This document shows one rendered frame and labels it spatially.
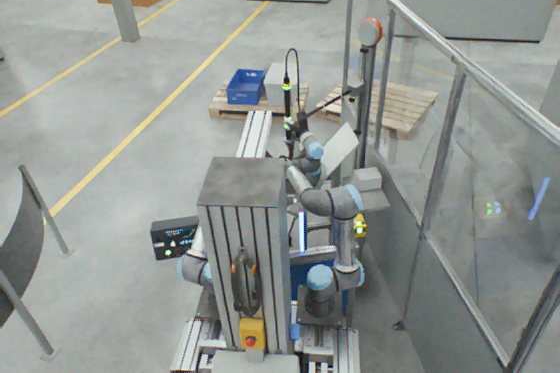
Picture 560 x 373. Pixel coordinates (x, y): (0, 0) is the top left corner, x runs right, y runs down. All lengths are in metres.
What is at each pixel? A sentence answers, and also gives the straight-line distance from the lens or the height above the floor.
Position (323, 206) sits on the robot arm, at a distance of 1.86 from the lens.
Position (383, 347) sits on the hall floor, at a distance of 3.41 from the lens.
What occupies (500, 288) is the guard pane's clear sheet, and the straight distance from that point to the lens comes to 2.20.
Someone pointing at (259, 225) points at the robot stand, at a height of 1.95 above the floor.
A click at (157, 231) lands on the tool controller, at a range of 2.44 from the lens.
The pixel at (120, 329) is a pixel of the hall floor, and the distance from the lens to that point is 3.70.
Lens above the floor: 2.90
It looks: 38 degrees down
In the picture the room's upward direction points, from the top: 4 degrees counter-clockwise
